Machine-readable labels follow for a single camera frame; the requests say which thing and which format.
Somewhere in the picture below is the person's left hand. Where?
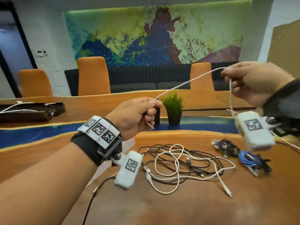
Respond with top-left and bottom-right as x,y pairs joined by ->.
105,97 -> 163,141

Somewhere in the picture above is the person's right hand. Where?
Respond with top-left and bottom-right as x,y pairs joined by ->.
221,61 -> 295,108

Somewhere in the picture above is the clear plastic organizer box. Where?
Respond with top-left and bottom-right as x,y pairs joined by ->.
87,138 -> 136,185

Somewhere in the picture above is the pile of cables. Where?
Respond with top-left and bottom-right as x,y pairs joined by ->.
82,144 -> 236,225

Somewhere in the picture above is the blue cable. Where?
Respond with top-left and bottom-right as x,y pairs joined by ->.
238,150 -> 261,177

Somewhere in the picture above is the person's left forearm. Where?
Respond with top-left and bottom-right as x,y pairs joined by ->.
0,142 -> 98,225

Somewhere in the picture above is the black cylinder pot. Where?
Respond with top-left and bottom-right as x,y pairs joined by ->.
153,106 -> 161,126

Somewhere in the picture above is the black right wristband with marker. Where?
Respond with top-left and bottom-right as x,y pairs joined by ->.
263,78 -> 300,136

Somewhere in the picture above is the black sofa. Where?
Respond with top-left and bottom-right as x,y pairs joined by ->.
64,61 -> 239,96

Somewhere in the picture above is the green potted plant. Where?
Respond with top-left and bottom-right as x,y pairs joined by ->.
162,91 -> 186,126

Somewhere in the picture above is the brown cardboard sheet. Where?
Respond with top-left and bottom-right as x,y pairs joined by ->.
266,19 -> 300,79

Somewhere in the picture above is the black left wristband with markers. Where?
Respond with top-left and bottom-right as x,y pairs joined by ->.
71,115 -> 123,167

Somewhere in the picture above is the tall orange chair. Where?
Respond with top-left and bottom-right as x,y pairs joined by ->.
77,56 -> 111,96

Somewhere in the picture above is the dark brown leather case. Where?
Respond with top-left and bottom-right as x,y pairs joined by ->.
0,102 -> 66,123

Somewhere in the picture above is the long thin white cable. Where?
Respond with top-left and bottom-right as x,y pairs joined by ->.
226,109 -> 300,153

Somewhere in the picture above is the colourful abstract wall painting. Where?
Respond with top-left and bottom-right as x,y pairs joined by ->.
63,0 -> 253,67

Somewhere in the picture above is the black door frame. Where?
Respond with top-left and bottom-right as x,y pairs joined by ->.
0,1 -> 38,98

